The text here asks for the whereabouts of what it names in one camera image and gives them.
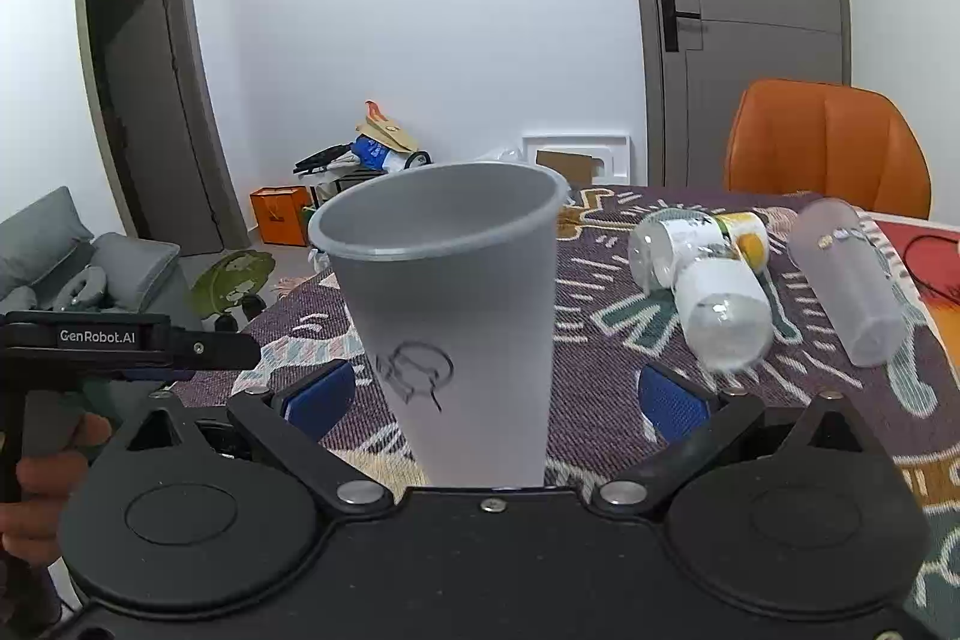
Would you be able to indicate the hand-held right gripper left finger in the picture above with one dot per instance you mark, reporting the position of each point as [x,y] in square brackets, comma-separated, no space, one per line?
[321,398]

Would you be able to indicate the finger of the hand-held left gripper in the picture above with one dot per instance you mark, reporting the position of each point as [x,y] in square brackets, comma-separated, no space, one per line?
[217,349]

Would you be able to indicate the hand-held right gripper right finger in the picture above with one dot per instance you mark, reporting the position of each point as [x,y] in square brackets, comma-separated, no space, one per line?
[673,403]

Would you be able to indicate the grey cup with black doodle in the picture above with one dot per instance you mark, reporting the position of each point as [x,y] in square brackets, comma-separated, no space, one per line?
[450,280]

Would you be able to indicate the clear cup lying centre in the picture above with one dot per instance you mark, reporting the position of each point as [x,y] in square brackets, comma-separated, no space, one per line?
[721,310]

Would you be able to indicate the frosted translucent cup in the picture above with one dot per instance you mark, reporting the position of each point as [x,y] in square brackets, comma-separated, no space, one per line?
[851,280]

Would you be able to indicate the person's left hand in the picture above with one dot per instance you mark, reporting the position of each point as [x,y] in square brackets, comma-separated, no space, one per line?
[41,488]

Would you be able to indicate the green leaf-shaped fan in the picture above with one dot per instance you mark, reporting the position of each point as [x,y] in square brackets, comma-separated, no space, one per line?
[229,281]

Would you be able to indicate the patterned purple tablecloth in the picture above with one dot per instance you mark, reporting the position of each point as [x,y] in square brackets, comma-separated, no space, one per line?
[600,340]

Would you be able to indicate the orange box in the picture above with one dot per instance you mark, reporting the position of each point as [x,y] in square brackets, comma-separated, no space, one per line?
[277,216]

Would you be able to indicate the clear bottle with yellow label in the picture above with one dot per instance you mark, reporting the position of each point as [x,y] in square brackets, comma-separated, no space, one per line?
[739,233]

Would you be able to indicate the grey sofa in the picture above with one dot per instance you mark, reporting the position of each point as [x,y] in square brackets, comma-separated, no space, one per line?
[45,235]

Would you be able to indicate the blue and white bag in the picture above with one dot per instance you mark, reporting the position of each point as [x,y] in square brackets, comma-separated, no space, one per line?
[375,154]

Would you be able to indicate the dark brown door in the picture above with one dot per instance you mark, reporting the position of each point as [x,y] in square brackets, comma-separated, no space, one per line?
[146,108]

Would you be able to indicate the brown cardboard piece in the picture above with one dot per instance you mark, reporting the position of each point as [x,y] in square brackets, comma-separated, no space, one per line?
[566,168]

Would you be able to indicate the white foam tray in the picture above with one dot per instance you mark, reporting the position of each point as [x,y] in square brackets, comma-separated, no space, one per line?
[577,141]

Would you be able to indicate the orange chair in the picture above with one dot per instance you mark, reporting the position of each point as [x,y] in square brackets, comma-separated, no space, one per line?
[821,149]

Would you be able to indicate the red mat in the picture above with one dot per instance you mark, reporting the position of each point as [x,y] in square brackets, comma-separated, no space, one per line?
[941,265]

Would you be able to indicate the black folded frame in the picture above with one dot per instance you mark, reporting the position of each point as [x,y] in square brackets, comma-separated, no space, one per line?
[319,160]

